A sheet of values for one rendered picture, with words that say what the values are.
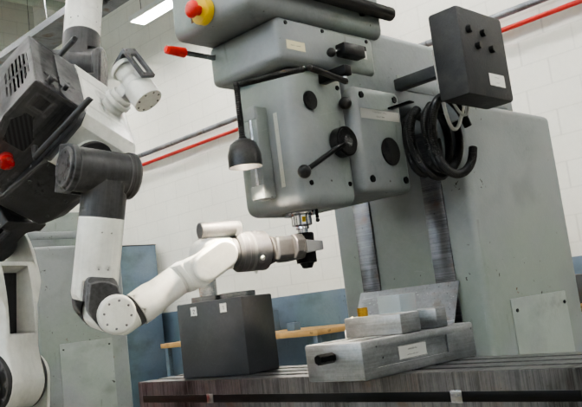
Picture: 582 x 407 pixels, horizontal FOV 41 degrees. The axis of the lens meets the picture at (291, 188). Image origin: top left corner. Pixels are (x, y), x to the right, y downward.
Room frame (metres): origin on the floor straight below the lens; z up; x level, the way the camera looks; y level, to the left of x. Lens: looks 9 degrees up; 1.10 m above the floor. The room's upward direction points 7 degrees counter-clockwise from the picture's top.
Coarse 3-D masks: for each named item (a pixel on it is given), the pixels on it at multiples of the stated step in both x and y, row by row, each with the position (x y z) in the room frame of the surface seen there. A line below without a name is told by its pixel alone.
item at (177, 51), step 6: (168, 48) 1.67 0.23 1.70; (174, 48) 1.68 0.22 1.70; (180, 48) 1.69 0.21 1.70; (168, 54) 1.68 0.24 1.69; (174, 54) 1.68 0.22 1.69; (180, 54) 1.69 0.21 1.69; (186, 54) 1.70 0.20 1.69; (192, 54) 1.72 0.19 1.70; (198, 54) 1.73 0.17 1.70; (204, 54) 1.75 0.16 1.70
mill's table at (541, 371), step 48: (144, 384) 2.08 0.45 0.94; (192, 384) 1.93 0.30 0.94; (240, 384) 1.81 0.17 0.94; (288, 384) 1.70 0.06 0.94; (336, 384) 1.61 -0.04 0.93; (384, 384) 1.52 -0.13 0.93; (432, 384) 1.44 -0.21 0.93; (480, 384) 1.37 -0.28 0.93; (528, 384) 1.31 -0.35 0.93; (576, 384) 1.25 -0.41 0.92
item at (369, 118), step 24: (360, 96) 1.80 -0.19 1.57; (384, 96) 1.87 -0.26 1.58; (360, 120) 1.79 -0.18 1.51; (384, 120) 1.86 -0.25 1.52; (360, 144) 1.79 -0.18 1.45; (384, 144) 1.84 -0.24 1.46; (360, 168) 1.79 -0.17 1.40; (384, 168) 1.84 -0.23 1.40; (360, 192) 1.81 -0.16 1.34; (384, 192) 1.85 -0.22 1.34
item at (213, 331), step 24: (192, 312) 1.98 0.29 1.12; (216, 312) 1.94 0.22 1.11; (240, 312) 1.89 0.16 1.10; (264, 312) 1.96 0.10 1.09; (192, 336) 1.99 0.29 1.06; (216, 336) 1.94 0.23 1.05; (240, 336) 1.90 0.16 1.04; (264, 336) 1.95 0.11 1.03; (192, 360) 1.99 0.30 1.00; (216, 360) 1.95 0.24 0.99; (240, 360) 1.90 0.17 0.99; (264, 360) 1.94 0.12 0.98
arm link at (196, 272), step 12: (216, 240) 1.63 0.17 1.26; (228, 240) 1.63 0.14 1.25; (204, 252) 1.60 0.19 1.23; (216, 252) 1.61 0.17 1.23; (228, 252) 1.63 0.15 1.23; (180, 264) 1.60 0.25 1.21; (192, 264) 1.60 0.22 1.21; (204, 264) 1.60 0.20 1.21; (216, 264) 1.62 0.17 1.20; (228, 264) 1.63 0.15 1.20; (180, 276) 1.60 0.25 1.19; (192, 276) 1.60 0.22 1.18; (204, 276) 1.60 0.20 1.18; (216, 276) 1.62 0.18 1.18; (192, 288) 1.62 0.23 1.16
